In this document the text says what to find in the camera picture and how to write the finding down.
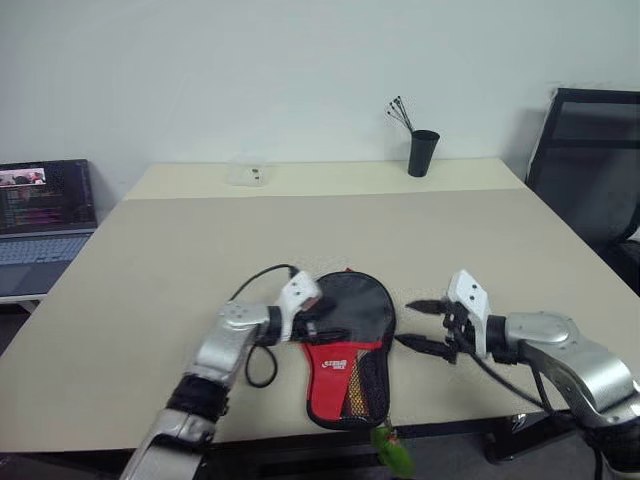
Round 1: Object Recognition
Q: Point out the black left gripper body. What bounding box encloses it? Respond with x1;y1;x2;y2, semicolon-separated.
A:
291;305;322;346

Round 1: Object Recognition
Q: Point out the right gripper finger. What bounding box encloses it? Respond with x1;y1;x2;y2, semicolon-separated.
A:
405;298;447;317
396;333;451;358

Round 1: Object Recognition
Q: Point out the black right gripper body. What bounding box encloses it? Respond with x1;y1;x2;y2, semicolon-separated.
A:
439;298;476;365

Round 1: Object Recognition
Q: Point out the black and red paddle case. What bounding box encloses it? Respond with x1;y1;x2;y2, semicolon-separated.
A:
299;268;397;430

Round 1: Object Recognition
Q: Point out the green zipper charm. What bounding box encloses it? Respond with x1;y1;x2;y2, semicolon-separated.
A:
369;422;416;476

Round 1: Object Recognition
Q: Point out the black table underframe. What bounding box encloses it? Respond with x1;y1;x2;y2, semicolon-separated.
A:
199;413;576;480

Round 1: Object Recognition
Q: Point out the black plastic cup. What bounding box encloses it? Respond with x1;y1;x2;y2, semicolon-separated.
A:
407;129;442;178

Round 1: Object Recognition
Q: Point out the clear plastic container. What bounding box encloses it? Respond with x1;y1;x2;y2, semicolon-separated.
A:
227;155;276;187

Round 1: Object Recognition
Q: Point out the black mesh office chair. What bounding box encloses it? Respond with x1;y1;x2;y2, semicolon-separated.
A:
527;87;640;296

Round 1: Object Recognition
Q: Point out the open grey laptop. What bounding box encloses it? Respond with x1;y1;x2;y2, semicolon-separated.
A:
0;158;99;299

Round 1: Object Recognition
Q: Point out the white side table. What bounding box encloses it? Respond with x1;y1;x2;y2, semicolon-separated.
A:
0;292;49;316

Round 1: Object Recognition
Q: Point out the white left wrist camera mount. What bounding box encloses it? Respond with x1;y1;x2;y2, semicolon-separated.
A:
277;270;321;344

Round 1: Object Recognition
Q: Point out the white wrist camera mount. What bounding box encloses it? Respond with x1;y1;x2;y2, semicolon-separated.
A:
446;269;494;359
277;270;321;344

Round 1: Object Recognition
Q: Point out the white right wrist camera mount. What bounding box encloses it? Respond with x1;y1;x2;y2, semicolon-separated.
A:
446;269;494;359

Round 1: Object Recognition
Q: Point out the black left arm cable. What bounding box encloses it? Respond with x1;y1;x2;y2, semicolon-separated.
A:
232;263;302;389

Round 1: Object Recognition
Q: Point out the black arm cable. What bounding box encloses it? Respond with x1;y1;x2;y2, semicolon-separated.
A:
232;263;302;389
469;347;609;480

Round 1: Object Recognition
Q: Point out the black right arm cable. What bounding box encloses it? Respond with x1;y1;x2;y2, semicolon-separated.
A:
469;347;609;480

